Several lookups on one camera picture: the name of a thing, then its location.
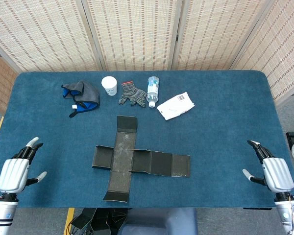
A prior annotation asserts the white paper cup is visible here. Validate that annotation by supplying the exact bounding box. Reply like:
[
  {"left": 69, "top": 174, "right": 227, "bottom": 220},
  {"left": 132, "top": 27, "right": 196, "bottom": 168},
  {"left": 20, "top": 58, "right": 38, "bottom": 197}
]
[{"left": 101, "top": 76, "right": 118, "bottom": 96}]

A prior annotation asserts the clear plastic water bottle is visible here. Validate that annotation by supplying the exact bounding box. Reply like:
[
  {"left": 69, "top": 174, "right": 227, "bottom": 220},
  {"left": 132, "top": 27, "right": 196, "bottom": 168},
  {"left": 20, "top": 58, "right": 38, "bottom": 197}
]
[{"left": 146, "top": 75, "right": 160, "bottom": 108}]

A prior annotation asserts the grey and blue cloth bag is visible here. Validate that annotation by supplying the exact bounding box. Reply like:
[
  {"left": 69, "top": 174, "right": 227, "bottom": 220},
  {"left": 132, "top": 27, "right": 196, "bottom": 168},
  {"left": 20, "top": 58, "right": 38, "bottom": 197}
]
[{"left": 61, "top": 80, "right": 100, "bottom": 118}]

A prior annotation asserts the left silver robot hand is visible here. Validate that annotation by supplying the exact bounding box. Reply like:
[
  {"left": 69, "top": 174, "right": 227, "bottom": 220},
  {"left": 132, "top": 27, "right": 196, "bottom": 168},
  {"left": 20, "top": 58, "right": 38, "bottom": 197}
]
[{"left": 0, "top": 137, "right": 48, "bottom": 195}]

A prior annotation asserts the blue grey padded seat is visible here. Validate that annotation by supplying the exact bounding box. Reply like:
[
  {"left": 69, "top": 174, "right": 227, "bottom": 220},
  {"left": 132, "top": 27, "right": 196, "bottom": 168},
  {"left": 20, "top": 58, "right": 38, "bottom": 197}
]
[{"left": 117, "top": 208, "right": 199, "bottom": 235}]

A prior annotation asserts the black cardboard sheet stack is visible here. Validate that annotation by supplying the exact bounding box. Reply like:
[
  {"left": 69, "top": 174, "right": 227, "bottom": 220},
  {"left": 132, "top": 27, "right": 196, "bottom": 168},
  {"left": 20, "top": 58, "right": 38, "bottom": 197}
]
[{"left": 70, "top": 208, "right": 130, "bottom": 235}]

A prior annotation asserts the blue carpeted table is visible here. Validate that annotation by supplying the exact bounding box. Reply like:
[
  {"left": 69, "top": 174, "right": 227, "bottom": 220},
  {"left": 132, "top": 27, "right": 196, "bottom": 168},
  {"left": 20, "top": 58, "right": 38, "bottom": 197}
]
[{"left": 0, "top": 70, "right": 294, "bottom": 209}]

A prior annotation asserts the striped knit glove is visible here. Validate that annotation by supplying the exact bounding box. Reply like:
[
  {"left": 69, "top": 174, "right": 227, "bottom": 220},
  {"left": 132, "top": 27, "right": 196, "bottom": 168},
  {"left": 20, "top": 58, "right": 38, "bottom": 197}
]
[{"left": 118, "top": 81, "right": 147, "bottom": 108}]

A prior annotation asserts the beige woven screen panel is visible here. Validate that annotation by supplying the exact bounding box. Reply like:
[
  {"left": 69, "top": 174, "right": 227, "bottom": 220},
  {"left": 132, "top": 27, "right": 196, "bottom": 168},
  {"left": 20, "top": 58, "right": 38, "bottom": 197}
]
[
  {"left": 171, "top": 0, "right": 276, "bottom": 71},
  {"left": 230, "top": 0, "right": 294, "bottom": 103},
  {"left": 0, "top": 0, "right": 103, "bottom": 73},
  {"left": 82, "top": 0, "right": 184, "bottom": 71}
]

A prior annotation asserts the black foldable cardboard box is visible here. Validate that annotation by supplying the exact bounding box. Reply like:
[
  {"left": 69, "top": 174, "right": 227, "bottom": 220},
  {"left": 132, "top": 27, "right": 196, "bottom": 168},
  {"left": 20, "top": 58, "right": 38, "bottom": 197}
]
[{"left": 92, "top": 115, "right": 192, "bottom": 203}]

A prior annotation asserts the brown woven screen panel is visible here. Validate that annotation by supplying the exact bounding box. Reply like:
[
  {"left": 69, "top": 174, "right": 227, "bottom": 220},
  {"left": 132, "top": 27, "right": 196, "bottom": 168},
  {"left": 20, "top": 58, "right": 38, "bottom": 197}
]
[{"left": 0, "top": 45, "right": 20, "bottom": 115}]

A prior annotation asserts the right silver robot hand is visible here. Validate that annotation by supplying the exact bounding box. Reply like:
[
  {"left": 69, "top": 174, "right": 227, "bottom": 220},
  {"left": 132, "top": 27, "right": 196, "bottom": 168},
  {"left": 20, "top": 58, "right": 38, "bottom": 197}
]
[{"left": 242, "top": 140, "right": 294, "bottom": 195}]

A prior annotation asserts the white plastic package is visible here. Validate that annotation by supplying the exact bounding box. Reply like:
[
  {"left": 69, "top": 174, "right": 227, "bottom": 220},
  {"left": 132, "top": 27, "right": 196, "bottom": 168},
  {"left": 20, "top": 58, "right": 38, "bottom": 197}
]
[{"left": 156, "top": 92, "right": 196, "bottom": 121}]

